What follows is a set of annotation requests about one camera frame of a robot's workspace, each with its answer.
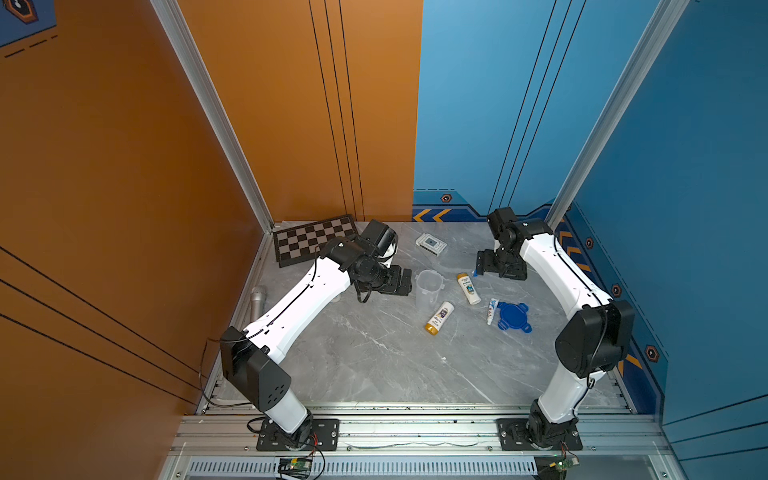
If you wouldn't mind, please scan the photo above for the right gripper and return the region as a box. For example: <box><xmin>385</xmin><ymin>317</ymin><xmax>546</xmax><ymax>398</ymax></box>
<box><xmin>473</xmin><ymin>245</ymin><xmax>522</xmax><ymax>280</ymax></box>

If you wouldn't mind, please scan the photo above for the clear cup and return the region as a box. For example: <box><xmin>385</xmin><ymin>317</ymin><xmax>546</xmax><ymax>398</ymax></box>
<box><xmin>414</xmin><ymin>270</ymin><xmax>444</xmax><ymax>312</ymax></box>

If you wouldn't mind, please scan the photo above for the toothpaste tube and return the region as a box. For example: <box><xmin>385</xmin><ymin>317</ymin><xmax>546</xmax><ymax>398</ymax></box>
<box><xmin>486</xmin><ymin>298</ymin><xmax>499</xmax><ymax>326</ymax></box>

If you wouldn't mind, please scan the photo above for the white bottle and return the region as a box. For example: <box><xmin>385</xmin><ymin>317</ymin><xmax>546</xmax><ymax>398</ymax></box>
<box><xmin>456</xmin><ymin>273</ymin><xmax>481</xmax><ymax>305</ymax></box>

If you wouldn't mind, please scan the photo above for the white lotion bottle horizontal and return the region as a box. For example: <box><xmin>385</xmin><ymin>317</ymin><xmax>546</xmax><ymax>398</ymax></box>
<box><xmin>425</xmin><ymin>301</ymin><xmax>455</xmax><ymax>336</ymax></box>

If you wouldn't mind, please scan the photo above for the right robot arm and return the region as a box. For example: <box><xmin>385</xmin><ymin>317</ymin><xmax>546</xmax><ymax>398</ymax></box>
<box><xmin>476</xmin><ymin>207</ymin><xmax>635</xmax><ymax>449</ymax></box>

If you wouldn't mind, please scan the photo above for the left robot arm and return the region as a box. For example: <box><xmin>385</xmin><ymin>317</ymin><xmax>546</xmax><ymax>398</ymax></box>
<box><xmin>219</xmin><ymin>220</ymin><xmax>412</xmax><ymax>449</ymax></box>

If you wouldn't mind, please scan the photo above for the black white checkerboard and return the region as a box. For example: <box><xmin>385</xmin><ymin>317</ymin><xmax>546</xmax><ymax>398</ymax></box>
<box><xmin>273</xmin><ymin>215</ymin><xmax>358</xmax><ymax>268</ymax></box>

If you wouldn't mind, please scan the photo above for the blue lid right lower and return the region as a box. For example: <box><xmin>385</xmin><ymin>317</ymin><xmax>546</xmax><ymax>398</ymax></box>
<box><xmin>498</xmin><ymin>302</ymin><xmax>533</xmax><ymax>334</ymax></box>

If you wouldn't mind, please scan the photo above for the silver metal cylinder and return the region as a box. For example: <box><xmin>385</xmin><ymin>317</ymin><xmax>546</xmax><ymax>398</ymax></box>
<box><xmin>250</xmin><ymin>286</ymin><xmax>266</xmax><ymax>322</ymax></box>

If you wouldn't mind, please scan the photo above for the left green circuit board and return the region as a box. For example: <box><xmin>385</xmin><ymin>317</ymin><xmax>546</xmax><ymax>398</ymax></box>
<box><xmin>276</xmin><ymin>457</ymin><xmax>314</xmax><ymax>480</ymax></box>

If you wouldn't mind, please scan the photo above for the green circuit board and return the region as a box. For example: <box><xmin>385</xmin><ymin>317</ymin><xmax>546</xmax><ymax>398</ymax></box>
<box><xmin>533</xmin><ymin>457</ymin><xmax>580</xmax><ymax>480</ymax></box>
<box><xmin>276</xmin><ymin>457</ymin><xmax>314</xmax><ymax>480</ymax></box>

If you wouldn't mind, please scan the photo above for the right green circuit board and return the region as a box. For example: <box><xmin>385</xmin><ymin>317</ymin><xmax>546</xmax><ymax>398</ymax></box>
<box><xmin>533</xmin><ymin>457</ymin><xmax>580</xmax><ymax>480</ymax></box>

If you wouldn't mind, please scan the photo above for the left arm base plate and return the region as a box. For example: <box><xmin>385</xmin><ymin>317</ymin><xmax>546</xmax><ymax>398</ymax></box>
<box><xmin>256</xmin><ymin>418</ymin><xmax>340</xmax><ymax>452</ymax></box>

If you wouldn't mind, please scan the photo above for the aluminium rail frame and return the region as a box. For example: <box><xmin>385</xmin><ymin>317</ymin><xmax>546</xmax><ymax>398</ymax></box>
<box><xmin>160</xmin><ymin>403</ymin><xmax>684</xmax><ymax>479</ymax></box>

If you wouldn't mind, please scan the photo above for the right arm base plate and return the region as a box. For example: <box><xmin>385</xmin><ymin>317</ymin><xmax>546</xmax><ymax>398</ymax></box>
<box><xmin>496</xmin><ymin>418</ymin><xmax>583</xmax><ymax>452</ymax></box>

